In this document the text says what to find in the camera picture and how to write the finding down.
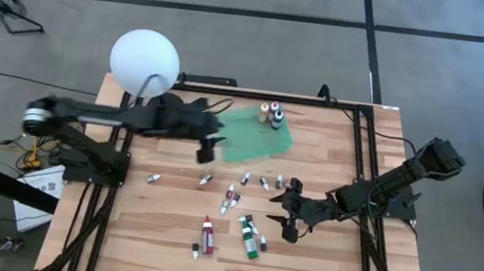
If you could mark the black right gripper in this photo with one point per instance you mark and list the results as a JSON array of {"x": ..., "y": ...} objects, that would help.
[{"x": 307, "y": 210}]

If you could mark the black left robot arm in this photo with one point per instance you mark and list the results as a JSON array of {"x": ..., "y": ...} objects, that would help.
[{"x": 96, "y": 113}]

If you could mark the large red food coloring bottle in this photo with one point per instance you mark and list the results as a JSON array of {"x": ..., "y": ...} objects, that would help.
[{"x": 207, "y": 238}]

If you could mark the small teal food coloring bottle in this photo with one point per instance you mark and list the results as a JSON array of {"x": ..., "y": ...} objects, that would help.
[{"x": 245, "y": 178}]

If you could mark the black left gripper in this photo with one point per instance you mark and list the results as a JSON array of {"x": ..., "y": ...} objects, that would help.
[{"x": 197, "y": 125}]

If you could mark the large pink food coloring bottle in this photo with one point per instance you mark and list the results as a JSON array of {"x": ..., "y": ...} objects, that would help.
[{"x": 274, "y": 108}]

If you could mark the black box on table edge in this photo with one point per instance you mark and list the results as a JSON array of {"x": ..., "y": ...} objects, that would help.
[{"x": 207, "y": 79}]

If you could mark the white globe lamp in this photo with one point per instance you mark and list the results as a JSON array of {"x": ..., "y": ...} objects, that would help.
[{"x": 144, "y": 63}]

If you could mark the black desk beam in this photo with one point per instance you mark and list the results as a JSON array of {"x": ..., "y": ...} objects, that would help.
[{"x": 9, "y": 185}]

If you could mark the large green food coloring bottle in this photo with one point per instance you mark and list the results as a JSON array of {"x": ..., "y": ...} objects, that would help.
[{"x": 250, "y": 245}]

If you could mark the black aluminium table frame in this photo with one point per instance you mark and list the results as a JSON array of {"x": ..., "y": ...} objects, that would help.
[{"x": 274, "y": 98}]

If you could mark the white cardboard box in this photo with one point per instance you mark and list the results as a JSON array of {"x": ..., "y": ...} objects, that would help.
[{"x": 28, "y": 220}]

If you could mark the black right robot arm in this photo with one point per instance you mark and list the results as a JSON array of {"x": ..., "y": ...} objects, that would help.
[{"x": 404, "y": 174}]

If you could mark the small food coloring dropper bottle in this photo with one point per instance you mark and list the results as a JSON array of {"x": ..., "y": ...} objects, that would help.
[
  {"x": 235, "y": 200},
  {"x": 225, "y": 207},
  {"x": 195, "y": 250},
  {"x": 253, "y": 228},
  {"x": 265, "y": 183},
  {"x": 279, "y": 181},
  {"x": 153, "y": 178},
  {"x": 205, "y": 179}
]

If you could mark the green translucent plastic bin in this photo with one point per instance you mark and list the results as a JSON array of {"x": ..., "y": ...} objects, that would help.
[{"x": 246, "y": 140}]

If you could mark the large yellow food coloring bottle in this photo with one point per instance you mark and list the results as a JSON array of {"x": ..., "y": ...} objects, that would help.
[{"x": 263, "y": 114}]

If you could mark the small purple food coloring bottle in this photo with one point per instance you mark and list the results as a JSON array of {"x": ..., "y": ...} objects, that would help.
[{"x": 263, "y": 243}]

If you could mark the red and white packet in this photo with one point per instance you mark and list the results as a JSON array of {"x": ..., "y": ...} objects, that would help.
[{"x": 2, "y": 243}]

